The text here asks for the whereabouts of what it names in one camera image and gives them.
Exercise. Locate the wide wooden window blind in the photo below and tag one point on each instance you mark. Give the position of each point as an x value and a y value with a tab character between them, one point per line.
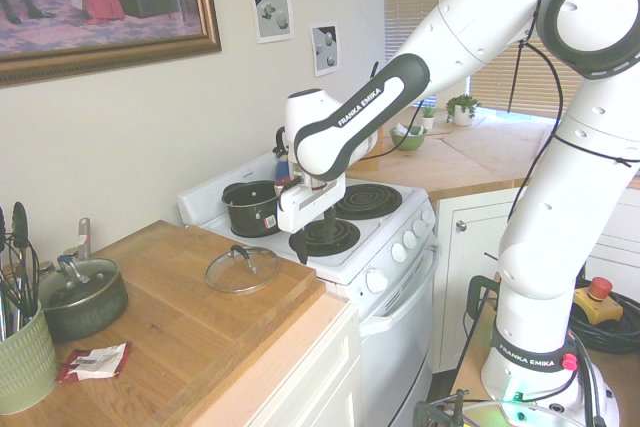
505	82

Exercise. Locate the white stove knob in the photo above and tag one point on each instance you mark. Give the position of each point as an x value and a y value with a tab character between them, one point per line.
399	252
420	228
376	281
428	217
410	240

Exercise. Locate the dark metal clamp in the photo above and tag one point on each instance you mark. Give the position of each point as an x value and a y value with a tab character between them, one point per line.
440	409

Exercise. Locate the white electric stove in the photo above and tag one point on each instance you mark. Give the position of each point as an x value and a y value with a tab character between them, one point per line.
390	297

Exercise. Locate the red white snack packet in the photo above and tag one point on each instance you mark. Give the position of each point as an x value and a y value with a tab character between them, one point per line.
95	362

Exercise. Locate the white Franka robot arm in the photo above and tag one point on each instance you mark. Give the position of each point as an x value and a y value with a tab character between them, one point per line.
545	207

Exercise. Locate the glass saucepan lid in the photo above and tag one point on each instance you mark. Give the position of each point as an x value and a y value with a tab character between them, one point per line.
92	279

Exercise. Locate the green ceramic utensil holder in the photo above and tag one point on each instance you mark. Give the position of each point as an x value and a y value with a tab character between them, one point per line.
22	367

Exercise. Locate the leafy plant in white pot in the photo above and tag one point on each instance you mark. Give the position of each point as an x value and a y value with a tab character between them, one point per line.
462	109

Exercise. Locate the yellow emergency stop button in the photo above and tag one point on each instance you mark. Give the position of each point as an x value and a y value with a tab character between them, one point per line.
597	299

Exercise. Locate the green bowl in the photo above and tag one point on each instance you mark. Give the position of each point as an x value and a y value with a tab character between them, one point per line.
407	139

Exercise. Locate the black whisk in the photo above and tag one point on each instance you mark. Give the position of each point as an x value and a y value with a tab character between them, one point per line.
27	277

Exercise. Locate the narrow wooden window blind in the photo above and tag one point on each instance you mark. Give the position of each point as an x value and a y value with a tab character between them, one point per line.
410	7

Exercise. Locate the dark green saucepan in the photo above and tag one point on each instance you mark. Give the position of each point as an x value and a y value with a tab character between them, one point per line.
95	312

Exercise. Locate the thick wooden butcher board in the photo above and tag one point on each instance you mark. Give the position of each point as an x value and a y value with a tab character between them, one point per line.
175	327

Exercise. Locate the white counter cabinet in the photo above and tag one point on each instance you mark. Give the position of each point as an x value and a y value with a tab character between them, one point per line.
300	377

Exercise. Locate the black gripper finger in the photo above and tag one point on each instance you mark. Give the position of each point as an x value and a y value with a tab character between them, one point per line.
301	247
330	227

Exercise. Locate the black kitchen tongs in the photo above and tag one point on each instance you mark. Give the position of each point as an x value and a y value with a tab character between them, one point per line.
21	227

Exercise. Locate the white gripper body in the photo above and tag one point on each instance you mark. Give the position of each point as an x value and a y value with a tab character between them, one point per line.
310	207

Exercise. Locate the black pot with sticker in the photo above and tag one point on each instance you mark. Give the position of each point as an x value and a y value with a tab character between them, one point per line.
250	212

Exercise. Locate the white cabinet with knob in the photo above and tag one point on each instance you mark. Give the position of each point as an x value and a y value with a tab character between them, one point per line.
460	297

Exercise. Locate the small succulent in white pot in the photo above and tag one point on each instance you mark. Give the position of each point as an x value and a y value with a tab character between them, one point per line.
428	117

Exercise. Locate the grey printed paper sheet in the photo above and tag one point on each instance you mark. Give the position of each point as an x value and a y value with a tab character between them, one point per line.
326	49
272	9

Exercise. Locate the black coil burner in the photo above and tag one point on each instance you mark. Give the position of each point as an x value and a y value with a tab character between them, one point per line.
372	201
340	237

